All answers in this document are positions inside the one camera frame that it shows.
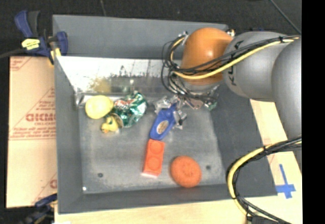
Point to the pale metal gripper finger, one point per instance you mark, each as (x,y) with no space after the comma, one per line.
(162,103)
(180,117)

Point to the blue plastic bottle with label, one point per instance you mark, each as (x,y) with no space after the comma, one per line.
(162,125)

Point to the green crumpled packet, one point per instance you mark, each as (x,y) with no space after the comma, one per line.
(132,110)

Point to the orange toy building brick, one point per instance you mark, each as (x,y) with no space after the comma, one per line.
(153,157)

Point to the orange round scrubber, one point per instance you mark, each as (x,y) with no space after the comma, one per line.
(186,171)

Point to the yellow toy duck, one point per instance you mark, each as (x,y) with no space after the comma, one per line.
(109,125)

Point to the yellow ball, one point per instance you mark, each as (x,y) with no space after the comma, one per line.
(97,107)

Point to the grey metal bin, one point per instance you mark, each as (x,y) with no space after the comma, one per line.
(122,157)

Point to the brown cardboard board, red print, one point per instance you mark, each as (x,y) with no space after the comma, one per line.
(28,141)

